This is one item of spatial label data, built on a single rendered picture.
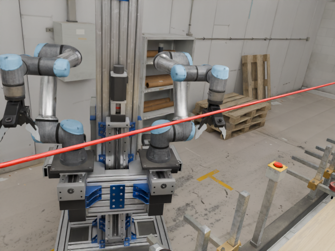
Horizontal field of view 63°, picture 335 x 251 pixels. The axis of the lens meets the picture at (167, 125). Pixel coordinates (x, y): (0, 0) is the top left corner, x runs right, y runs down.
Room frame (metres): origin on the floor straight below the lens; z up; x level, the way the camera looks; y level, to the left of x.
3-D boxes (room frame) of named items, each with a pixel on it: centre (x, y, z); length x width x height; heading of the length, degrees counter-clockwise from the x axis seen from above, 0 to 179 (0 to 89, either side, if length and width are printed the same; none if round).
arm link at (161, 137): (1.48, 0.03, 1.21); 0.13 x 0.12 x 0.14; 112
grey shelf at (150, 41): (3.82, 0.20, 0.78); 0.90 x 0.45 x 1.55; 135
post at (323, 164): (1.69, -1.11, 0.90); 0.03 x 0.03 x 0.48; 43
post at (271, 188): (1.19, -0.56, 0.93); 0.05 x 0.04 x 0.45; 133
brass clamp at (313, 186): (1.68, -1.09, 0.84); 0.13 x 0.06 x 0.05; 133
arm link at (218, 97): (1.22, -0.21, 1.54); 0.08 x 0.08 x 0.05
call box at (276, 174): (1.19, -0.56, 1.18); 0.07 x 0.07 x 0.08; 43
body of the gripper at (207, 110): (1.23, -0.21, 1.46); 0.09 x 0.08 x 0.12; 15
